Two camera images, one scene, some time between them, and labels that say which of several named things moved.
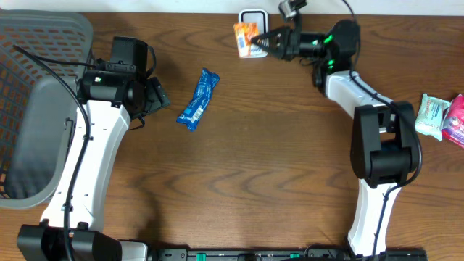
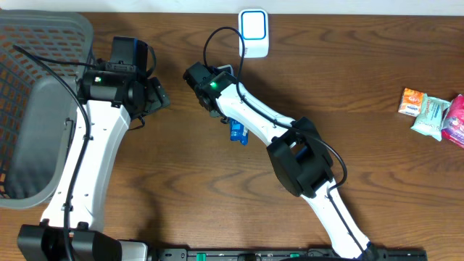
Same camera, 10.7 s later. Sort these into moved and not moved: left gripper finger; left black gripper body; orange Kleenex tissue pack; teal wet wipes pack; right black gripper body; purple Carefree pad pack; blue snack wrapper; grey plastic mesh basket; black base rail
Moved: orange Kleenex tissue pack; blue snack wrapper; right black gripper body
Not moved: black base rail; grey plastic mesh basket; left black gripper body; left gripper finger; purple Carefree pad pack; teal wet wipes pack
